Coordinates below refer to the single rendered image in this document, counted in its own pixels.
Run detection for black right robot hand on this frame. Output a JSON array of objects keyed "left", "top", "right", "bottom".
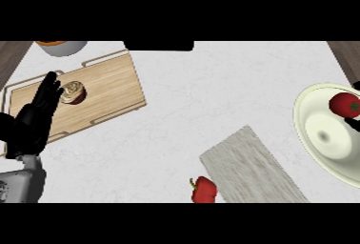
[{"left": 344, "top": 80, "right": 360, "bottom": 133}]

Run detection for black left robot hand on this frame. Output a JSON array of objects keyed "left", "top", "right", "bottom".
[{"left": 0, "top": 71, "right": 65, "bottom": 160}]

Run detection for red tomato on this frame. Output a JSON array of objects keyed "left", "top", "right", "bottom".
[{"left": 327, "top": 91, "right": 360, "bottom": 119}]

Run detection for cream bowl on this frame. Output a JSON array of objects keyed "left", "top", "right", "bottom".
[{"left": 292, "top": 82, "right": 360, "bottom": 189}]

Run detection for grey woven placemat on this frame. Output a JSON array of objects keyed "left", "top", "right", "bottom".
[{"left": 198, "top": 125, "right": 311, "bottom": 204}]

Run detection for chocolate cupcake with cream swirl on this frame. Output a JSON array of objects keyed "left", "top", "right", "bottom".
[{"left": 59, "top": 80, "right": 88, "bottom": 106}]

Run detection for wooden cutting board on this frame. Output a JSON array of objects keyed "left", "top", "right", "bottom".
[{"left": 0, "top": 49, "right": 147, "bottom": 158}]

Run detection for grey pot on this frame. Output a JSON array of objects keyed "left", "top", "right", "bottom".
[{"left": 35, "top": 40, "right": 90, "bottom": 58}]

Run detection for orange food in pot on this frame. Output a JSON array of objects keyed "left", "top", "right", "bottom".
[{"left": 35, "top": 40, "right": 71, "bottom": 47}]

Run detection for black appliance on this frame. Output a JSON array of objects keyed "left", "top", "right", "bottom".
[{"left": 122, "top": 40, "right": 195, "bottom": 52}]

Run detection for red bell pepper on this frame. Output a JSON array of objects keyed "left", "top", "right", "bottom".
[{"left": 189, "top": 175, "right": 220, "bottom": 204}]

